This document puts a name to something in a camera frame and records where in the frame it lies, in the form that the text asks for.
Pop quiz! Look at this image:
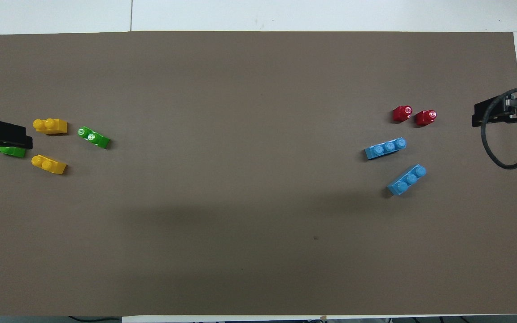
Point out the blue three-stud toy block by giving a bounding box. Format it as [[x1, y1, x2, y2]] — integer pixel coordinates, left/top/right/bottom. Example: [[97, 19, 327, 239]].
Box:
[[387, 165, 427, 196], [364, 137, 407, 161]]

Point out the yellow two-stud toy block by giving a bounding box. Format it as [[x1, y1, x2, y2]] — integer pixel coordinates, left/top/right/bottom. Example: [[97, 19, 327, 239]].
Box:
[[31, 154, 67, 175], [33, 118, 68, 135]]

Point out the red single-stud toy block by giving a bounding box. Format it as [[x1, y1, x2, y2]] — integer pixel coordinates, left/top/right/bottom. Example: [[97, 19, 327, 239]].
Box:
[[392, 105, 413, 123], [416, 110, 437, 127]]

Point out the brown table mat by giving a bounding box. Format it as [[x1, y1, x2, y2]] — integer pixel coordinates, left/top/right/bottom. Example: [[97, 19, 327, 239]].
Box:
[[0, 31, 517, 317]]

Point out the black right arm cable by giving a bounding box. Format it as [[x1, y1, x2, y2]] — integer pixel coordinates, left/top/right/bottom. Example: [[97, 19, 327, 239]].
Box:
[[482, 87, 517, 170]]

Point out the black floor cable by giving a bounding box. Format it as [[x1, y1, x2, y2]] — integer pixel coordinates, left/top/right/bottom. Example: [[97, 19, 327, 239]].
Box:
[[68, 315, 122, 323]]

